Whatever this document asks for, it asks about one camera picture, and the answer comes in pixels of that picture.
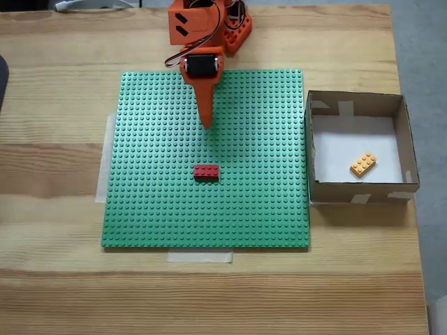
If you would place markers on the yellow lego brick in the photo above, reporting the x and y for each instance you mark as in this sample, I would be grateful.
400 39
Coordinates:
364 164

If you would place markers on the red lego brick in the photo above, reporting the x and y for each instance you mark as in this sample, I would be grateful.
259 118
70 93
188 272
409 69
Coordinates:
206 171

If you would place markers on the green lego baseplate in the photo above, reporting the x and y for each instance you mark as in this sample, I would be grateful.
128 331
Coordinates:
157 157

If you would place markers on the cardboard box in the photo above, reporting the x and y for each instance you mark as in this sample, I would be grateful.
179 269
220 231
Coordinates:
349 195

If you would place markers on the long masking tape strip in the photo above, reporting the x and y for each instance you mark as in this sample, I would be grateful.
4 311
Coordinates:
103 167

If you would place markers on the white paper sheet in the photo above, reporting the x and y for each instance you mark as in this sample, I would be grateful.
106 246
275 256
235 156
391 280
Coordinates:
335 150

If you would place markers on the white plug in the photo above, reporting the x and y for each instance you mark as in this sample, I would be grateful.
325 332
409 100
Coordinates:
64 5

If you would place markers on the short masking tape strip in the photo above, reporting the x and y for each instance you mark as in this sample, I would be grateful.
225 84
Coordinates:
199 257

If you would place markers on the black rounded object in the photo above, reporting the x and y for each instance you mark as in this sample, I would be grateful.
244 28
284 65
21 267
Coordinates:
3 80

